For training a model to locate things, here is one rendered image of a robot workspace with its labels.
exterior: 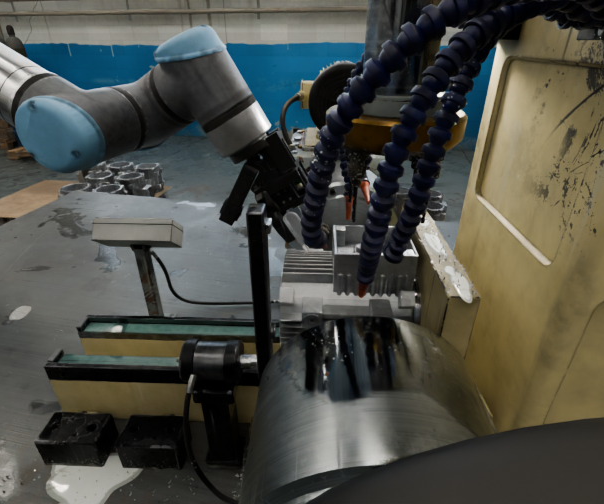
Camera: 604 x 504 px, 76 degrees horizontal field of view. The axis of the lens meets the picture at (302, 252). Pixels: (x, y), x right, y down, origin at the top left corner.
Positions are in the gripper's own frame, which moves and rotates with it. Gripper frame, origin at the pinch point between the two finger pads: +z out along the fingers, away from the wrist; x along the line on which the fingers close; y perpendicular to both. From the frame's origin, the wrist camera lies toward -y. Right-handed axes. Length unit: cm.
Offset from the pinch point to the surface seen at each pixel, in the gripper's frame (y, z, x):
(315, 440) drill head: 5.3, -3.9, -41.2
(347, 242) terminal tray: 8.0, 1.8, -1.6
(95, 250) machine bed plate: -76, -10, 51
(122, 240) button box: -34.8, -15.3, 10.5
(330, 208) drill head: 5.6, 1.0, 14.6
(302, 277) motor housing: 0.7, -0.2, -9.7
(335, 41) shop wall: 37, -13, 549
